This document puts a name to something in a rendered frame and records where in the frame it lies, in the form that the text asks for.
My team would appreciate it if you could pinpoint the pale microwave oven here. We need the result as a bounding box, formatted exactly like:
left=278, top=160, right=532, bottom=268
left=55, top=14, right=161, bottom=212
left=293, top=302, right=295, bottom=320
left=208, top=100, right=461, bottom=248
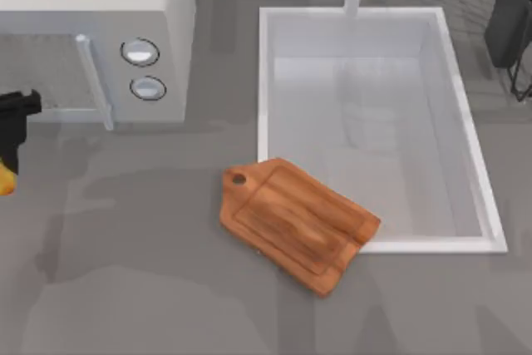
left=0, top=0, right=197, bottom=131

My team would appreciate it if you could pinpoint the pale microwave door handle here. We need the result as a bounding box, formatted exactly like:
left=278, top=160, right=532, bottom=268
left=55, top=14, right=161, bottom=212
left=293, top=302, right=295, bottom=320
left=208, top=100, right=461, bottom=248
left=74, top=33, right=116, bottom=131

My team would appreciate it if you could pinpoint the yellow bread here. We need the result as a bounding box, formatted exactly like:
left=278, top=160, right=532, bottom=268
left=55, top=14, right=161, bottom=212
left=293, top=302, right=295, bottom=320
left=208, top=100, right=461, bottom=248
left=0, top=156, right=20, bottom=198

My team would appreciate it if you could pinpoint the small round microwave knob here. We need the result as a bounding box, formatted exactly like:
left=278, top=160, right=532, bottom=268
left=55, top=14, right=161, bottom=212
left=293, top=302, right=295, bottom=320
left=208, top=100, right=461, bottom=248
left=129, top=75, right=169, bottom=103

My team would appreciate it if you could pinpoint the microwave oven door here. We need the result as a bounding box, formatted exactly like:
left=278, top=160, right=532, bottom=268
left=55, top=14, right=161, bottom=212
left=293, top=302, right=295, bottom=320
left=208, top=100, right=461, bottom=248
left=0, top=33, right=110, bottom=123

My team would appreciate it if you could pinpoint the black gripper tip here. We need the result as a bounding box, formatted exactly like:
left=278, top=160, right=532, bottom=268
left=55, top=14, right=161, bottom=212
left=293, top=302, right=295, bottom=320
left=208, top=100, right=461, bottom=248
left=0, top=89, right=43, bottom=176

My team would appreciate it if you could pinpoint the white sink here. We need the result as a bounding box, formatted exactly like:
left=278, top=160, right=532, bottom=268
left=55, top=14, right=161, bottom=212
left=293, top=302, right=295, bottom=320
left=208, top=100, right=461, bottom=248
left=256, top=6, right=510, bottom=255

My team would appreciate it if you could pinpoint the large round microwave knob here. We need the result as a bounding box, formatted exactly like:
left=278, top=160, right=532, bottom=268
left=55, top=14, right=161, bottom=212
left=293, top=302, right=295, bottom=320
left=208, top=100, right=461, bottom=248
left=120, top=37, right=161, bottom=68

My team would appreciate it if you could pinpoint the brown wooden cutting board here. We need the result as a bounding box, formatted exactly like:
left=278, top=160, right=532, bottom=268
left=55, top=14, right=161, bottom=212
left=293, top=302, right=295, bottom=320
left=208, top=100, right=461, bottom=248
left=219, top=157, right=382, bottom=298

